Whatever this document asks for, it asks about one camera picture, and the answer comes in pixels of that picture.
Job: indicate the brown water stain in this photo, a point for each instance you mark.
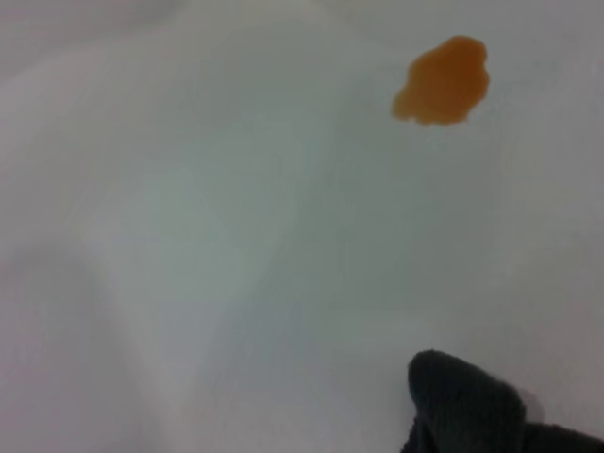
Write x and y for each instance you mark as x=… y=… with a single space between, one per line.
x=443 y=80

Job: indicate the dark blue rag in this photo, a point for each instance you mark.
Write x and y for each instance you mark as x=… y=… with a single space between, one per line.
x=472 y=410

